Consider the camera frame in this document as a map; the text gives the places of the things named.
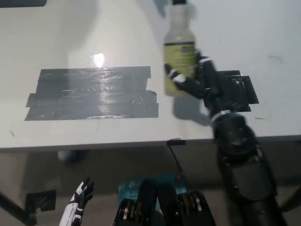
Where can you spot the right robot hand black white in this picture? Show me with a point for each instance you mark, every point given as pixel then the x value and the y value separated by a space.
pixel 208 82

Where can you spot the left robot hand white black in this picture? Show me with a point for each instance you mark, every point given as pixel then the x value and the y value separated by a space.
pixel 80 202

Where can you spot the yellow label spray bottle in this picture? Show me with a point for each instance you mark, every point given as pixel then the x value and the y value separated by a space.
pixel 178 54

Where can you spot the black floor tape patch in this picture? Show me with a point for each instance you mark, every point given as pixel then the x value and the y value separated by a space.
pixel 40 200

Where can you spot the black tape square marker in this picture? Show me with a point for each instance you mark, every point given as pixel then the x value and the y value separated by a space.
pixel 249 90

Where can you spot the teal router box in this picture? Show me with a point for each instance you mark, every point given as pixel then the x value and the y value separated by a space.
pixel 131 186

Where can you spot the dark table leg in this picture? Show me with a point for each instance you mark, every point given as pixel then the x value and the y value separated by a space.
pixel 14 207

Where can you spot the small black tape strip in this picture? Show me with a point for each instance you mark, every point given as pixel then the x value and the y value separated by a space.
pixel 176 142

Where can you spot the dark grey box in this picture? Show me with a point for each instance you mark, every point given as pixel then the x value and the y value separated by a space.
pixel 22 2

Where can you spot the large grey duct tape patch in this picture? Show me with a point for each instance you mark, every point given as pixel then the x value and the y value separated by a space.
pixel 94 94

